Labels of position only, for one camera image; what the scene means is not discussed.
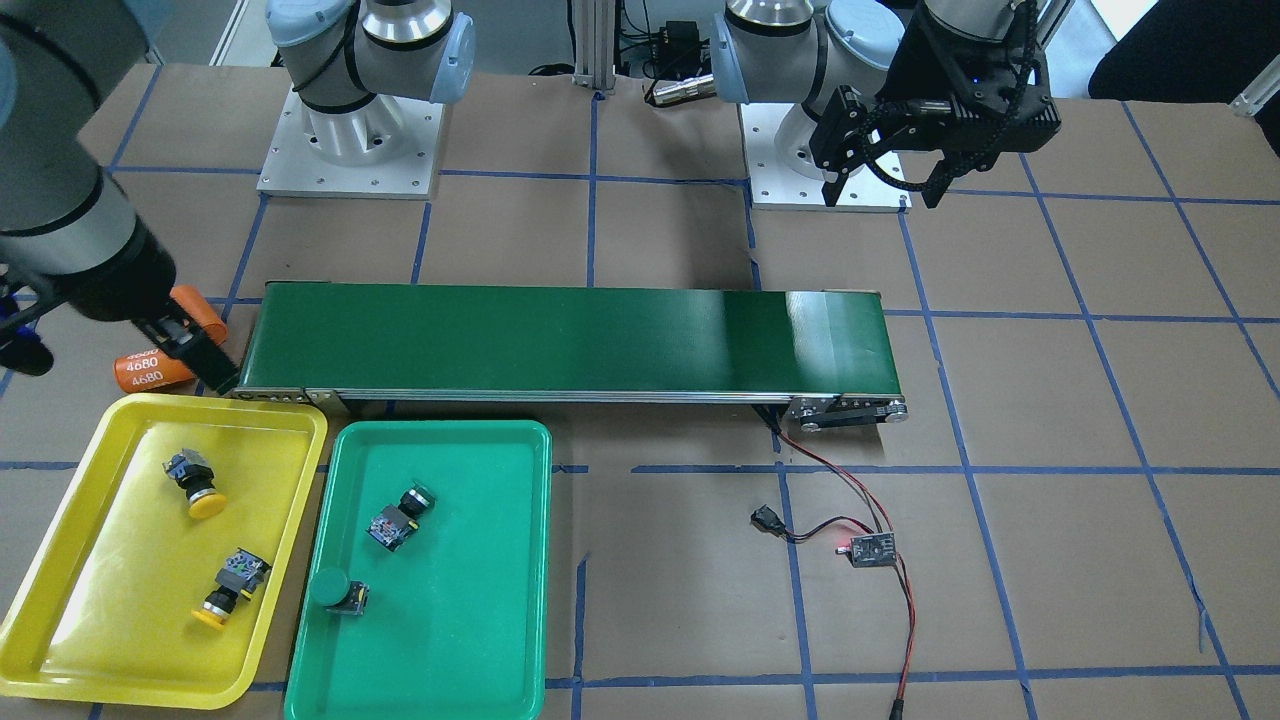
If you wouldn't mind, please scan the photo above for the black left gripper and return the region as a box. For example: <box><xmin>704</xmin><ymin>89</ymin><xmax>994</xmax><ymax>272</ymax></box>
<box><xmin>810</xmin><ymin>10</ymin><xmax>1062</xmax><ymax>209</ymax></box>

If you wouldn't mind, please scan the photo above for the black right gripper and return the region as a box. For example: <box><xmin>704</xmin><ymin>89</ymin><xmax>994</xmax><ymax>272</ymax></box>
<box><xmin>1</xmin><ymin>225</ymin><xmax>241</xmax><ymax>395</ymax></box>

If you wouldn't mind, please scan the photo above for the orange cylinder with 4680 print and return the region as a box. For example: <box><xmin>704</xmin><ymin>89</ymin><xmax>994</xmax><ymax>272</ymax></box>
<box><xmin>111</xmin><ymin>348</ymin><xmax>196</xmax><ymax>395</ymax></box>

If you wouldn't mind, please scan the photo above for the plain orange cylinder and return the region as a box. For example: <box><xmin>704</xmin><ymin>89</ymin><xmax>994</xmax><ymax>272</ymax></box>
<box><xmin>172</xmin><ymin>284</ymin><xmax>229</xmax><ymax>345</ymax></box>

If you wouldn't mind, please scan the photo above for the yellow push button switch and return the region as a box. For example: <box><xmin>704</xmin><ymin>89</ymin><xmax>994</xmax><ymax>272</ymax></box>
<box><xmin>191</xmin><ymin>548</ymin><xmax>273</xmax><ymax>630</ymax></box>

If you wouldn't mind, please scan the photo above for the green push button switch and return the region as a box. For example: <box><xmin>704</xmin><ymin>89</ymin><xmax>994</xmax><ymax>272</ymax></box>
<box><xmin>306</xmin><ymin>568</ymin><xmax>371</xmax><ymax>618</ymax></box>

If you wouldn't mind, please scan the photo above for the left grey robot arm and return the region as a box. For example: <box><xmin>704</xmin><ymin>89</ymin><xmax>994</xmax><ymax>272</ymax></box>
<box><xmin>710</xmin><ymin>1</ymin><xmax>1068</xmax><ymax>211</ymax></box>

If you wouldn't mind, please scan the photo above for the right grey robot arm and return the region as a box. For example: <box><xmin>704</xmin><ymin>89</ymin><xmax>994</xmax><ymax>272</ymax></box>
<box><xmin>3</xmin><ymin>1</ymin><xmax>900</xmax><ymax>402</ymax></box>

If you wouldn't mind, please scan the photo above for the green conveyor belt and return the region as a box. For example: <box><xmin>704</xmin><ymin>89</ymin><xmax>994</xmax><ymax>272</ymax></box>
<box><xmin>238</xmin><ymin>281</ymin><xmax>908</xmax><ymax>429</ymax></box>

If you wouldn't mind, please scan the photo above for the yellow plastic tray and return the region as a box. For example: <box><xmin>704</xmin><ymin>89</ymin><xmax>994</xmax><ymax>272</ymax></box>
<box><xmin>1</xmin><ymin>395</ymin><xmax>326</xmax><ymax>710</ymax></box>

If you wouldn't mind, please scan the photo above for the small sensor circuit board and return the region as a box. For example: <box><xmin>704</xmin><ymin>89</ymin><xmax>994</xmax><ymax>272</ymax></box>
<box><xmin>837</xmin><ymin>532</ymin><xmax>899</xmax><ymax>568</ymax></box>

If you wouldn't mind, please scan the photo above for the green plastic tray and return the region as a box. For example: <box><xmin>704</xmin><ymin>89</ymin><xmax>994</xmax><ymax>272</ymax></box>
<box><xmin>283</xmin><ymin>420</ymin><xmax>552</xmax><ymax>719</ymax></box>

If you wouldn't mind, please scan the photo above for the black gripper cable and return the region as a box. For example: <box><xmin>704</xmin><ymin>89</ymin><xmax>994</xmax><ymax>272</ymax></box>
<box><xmin>860</xmin><ymin>0</ymin><xmax>1046</xmax><ymax>196</ymax></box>

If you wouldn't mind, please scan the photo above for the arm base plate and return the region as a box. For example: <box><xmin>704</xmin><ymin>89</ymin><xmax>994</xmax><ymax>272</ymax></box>
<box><xmin>257</xmin><ymin>92</ymin><xmax>448</xmax><ymax>200</ymax></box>
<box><xmin>739</xmin><ymin>102</ymin><xmax>911</xmax><ymax>213</ymax></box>

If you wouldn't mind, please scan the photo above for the red black wire cable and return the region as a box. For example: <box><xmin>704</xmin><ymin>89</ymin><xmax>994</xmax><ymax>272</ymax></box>
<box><xmin>755</xmin><ymin>400</ymin><xmax>916</xmax><ymax>720</ymax></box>

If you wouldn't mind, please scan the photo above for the black cable connector plug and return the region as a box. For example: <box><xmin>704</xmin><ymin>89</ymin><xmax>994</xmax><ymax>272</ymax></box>
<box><xmin>750</xmin><ymin>505</ymin><xmax>788</xmax><ymax>537</ymax></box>

